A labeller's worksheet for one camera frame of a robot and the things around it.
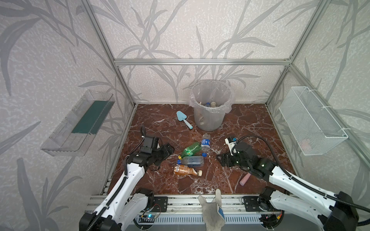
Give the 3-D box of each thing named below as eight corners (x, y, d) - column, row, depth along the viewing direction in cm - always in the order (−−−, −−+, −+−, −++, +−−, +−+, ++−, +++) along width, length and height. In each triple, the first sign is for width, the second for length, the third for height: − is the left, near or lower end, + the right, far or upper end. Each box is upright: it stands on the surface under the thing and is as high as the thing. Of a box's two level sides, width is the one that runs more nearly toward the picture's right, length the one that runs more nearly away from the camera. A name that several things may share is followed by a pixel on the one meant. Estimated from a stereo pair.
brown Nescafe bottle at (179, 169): (174, 176, 85) (173, 173, 80) (175, 168, 88) (174, 164, 84) (202, 176, 85) (202, 173, 80) (201, 168, 88) (202, 164, 84)
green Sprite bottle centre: (181, 163, 90) (180, 159, 85) (177, 155, 93) (176, 151, 89) (203, 152, 95) (203, 148, 90) (199, 145, 98) (199, 141, 94)
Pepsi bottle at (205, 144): (201, 156, 93) (201, 153, 90) (200, 136, 103) (201, 133, 100) (211, 156, 93) (212, 153, 90) (209, 136, 103) (210, 133, 100)
